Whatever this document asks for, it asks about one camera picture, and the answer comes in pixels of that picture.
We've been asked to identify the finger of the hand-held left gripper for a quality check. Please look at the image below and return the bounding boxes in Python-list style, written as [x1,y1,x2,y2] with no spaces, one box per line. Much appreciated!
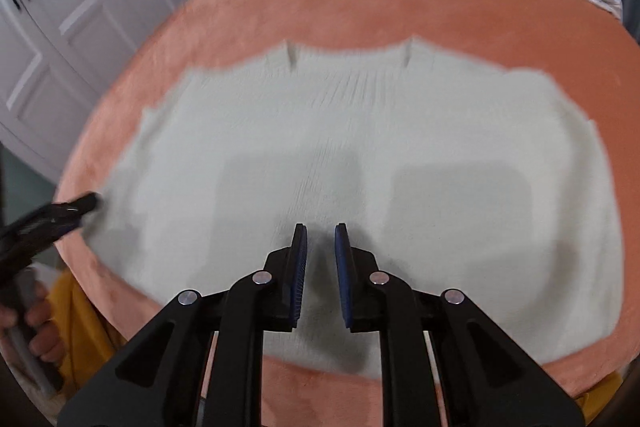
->
[0,191,99,264]

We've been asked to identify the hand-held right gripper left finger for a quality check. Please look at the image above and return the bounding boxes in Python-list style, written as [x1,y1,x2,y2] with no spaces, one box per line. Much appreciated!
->
[56,223,309,427]

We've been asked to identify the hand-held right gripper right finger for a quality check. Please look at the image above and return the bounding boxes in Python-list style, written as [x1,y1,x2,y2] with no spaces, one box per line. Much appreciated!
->
[334,222,586,427]

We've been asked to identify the cream knit cardigan red buttons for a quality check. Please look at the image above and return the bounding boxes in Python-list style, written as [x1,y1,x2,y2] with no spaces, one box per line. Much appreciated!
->
[82,37,626,381]

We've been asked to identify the person's left hand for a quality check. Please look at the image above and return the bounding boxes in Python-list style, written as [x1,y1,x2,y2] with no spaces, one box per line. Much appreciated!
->
[0,279,67,364]

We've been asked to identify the white panelled wardrobe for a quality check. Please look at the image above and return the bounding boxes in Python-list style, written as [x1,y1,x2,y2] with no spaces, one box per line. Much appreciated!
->
[0,0,227,184]

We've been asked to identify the orange plush blanket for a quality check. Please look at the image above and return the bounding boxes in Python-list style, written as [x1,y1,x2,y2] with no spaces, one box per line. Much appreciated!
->
[51,0,635,427]

